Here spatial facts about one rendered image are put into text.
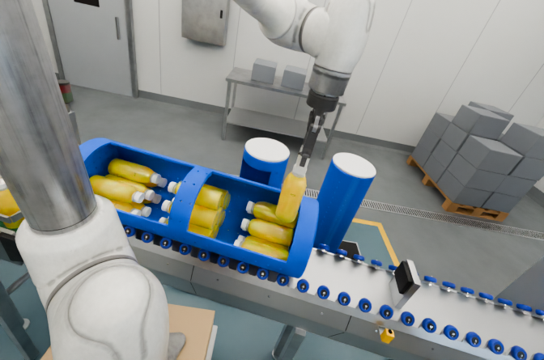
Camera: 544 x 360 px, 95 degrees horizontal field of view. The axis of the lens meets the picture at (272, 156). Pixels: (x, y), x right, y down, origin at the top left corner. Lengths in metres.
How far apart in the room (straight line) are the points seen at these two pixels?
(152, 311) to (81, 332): 0.09
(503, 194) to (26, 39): 4.23
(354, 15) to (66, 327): 0.68
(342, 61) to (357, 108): 3.96
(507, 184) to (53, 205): 4.11
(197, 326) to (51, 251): 0.36
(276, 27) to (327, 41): 0.12
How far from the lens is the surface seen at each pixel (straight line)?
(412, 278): 1.09
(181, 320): 0.76
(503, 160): 3.84
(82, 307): 0.49
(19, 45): 0.43
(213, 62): 4.30
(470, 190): 3.92
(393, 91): 4.63
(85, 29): 5.01
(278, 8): 0.61
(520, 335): 1.49
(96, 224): 0.58
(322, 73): 0.59
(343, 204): 1.68
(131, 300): 0.48
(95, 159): 1.18
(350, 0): 0.58
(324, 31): 0.58
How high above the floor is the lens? 1.78
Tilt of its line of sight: 30 degrees down
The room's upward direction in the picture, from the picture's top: 13 degrees clockwise
